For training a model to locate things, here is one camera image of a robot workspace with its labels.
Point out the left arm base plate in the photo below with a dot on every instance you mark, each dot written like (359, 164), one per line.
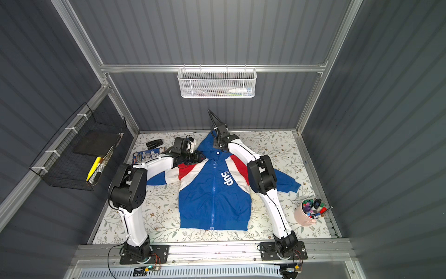
(148, 254)

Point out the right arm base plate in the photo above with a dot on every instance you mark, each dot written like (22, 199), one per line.
(270, 251)

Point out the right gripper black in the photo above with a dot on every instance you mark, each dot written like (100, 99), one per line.
(220, 129)

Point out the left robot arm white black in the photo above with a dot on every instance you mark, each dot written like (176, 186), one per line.
(127, 190)

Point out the pink cup with markers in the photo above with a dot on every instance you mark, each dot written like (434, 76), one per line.
(310, 211)

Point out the black stapler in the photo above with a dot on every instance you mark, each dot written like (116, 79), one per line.
(154, 144)

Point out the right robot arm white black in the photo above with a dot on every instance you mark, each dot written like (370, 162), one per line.
(263, 182)

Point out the black wire wall basket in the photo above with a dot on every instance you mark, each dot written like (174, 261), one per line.
(77, 154)

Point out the white perforated cable tray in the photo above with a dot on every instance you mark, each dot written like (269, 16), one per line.
(186, 272)

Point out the yellow highlighter marker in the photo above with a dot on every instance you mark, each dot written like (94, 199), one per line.
(94, 167)

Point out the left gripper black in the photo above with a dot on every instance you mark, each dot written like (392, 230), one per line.
(194, 156)

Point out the white wire mesh basket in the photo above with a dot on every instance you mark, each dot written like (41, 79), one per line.
(214, 82)

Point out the black notebook in basket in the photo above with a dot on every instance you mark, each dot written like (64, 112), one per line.
(96, 143)

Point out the blue red white hooded jacket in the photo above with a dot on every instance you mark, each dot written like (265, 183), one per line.
(214, 194)

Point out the white tube in mesh basket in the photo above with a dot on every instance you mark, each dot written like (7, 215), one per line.
(244, 92)

